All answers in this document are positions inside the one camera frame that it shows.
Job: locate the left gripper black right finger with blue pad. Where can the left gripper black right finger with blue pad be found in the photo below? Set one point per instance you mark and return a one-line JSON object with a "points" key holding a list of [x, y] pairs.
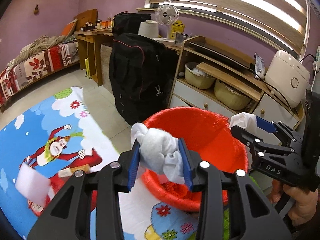
{"points": [[251, 215]]}

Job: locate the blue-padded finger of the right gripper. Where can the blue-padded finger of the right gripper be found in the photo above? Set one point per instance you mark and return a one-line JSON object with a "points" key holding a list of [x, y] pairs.
{"points": [[287, 136]]}

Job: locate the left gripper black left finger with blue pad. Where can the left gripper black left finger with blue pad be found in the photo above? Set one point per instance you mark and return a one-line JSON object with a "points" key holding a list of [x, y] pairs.
{"points": [[68, 215]]}

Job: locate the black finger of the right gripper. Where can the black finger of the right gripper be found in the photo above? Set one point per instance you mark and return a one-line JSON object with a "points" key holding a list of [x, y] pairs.
{"points": [[259, 149]]}

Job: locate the white paper wad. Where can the white paper wad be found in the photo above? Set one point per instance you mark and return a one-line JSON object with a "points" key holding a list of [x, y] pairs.
{"points": [[244, 120]]}

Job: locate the white foam block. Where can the white foam block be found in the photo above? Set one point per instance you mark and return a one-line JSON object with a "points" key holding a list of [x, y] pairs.
{"points": [[32, 185]]}

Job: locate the white tissue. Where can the white tissue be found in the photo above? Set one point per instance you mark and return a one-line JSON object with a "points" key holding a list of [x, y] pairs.
{"points": [[159, 152]]}

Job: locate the red mesh trash bin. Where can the red mesh trash bin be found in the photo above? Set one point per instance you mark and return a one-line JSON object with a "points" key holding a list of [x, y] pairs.
{"points": [[205, 132]]}

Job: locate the person's right hand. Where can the person's right hand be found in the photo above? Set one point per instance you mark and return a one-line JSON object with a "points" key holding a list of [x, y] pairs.
{"points": [[305, 201]]}

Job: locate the small cardboard box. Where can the small cardboard box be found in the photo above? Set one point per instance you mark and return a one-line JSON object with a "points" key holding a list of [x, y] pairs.
{"points": [[68, 172]]}

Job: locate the beige basket right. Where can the beige basket right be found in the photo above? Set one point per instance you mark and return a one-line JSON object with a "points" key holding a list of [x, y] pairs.
{"points": [[230, 97]]}

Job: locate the beige basket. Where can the beige basket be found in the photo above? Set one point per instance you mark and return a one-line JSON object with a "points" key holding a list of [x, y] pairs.
{"points": [[196, 77], [230, 97]]}

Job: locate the white rice cooker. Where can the white rice cooker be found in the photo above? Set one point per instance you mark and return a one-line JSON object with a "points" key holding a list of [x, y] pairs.
{"points": [[287, 78]]}

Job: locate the cartoon blue play mat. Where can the cartoon blue play mat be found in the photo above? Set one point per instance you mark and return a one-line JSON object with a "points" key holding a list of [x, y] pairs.
{"points": [[59, 133]]}

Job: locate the white power strip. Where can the white power strip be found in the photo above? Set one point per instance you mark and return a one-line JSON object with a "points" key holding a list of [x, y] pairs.
{"points": [[316, 63]]}

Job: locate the wooden shelf cabinet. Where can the wooden shelf cabinet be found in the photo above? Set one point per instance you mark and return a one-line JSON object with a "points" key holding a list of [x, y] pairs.
{"points": [[263, 103]]}

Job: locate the black laptop on shelf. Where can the black laptop on shelf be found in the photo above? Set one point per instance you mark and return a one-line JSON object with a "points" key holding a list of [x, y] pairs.
{"points": [[224, 56]]}

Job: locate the beige basket left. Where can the beige basket left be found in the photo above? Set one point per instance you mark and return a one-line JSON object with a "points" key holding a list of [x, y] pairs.
{"points": [[196, 77]]}

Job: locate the striped zebra window blind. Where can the striped zebra window blind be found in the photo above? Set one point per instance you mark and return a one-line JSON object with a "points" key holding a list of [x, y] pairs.
{"points": [[283, 24]]}

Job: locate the yellow package on desk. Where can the yellow package on desk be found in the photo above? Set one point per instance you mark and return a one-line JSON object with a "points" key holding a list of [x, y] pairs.
{"points": [[177, 27]]}

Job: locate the large black bag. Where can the large black bag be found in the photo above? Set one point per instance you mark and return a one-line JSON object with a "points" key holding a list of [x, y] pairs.
{"points": [[141, 73]]}

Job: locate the bed with floral sheet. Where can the bed with floral sheet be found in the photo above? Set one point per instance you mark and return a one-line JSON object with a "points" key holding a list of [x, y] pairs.
{"points": [[14, 79]]}

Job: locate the white desk fan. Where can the white desk fan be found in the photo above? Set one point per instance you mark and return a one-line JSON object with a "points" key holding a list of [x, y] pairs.
{"points": [[166, 15]]}

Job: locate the white thread cone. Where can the white thread cone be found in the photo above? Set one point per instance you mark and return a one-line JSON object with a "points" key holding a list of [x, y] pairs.
{"points": [[149, 28]]}

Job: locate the beige crumpled blanket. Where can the beige crumpled blanket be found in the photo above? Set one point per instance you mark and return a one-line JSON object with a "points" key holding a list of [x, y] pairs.
{"points": [[44, 42]]}

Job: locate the wooden desk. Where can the wooden desk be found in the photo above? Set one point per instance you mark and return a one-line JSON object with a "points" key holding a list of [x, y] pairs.
{"points": [[89, 46]]}

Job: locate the black backpack on desk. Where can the black backpack on desk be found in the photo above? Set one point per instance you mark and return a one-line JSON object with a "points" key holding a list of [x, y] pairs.
{"points": [[128, 22]]}

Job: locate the orange pillow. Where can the orange pillow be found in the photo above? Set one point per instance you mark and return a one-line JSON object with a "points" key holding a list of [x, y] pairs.
{"points": [[69, 28]]}

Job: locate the wooden headboard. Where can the wooden headboard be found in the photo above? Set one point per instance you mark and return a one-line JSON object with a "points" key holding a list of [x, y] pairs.
{"points": [[88, 16]]}

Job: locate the wall ornament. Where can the wall ornament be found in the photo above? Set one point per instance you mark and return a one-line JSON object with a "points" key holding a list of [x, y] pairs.
{"points": [[36, 10]]}

